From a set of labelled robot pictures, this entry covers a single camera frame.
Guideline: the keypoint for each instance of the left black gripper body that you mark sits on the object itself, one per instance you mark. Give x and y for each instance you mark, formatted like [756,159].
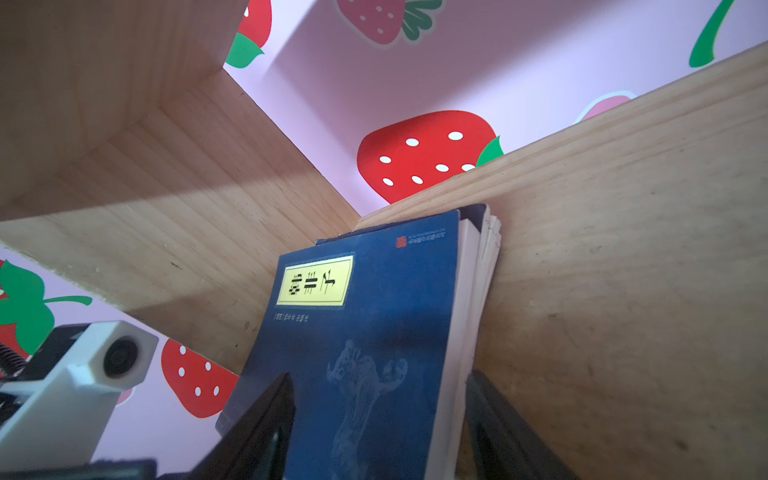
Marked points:
[72,471]

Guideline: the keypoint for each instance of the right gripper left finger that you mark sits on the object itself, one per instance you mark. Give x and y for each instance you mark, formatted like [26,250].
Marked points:
[256,446]

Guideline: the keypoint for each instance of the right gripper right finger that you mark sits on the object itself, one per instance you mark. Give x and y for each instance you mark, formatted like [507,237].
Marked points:
[504,445]

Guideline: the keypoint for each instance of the blue book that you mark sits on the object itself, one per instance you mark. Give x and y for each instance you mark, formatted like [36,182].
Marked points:
[357,429]
[486,240]

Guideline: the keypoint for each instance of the wooden two-tier bookshelf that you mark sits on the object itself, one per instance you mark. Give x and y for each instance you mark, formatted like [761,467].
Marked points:
[627,319]

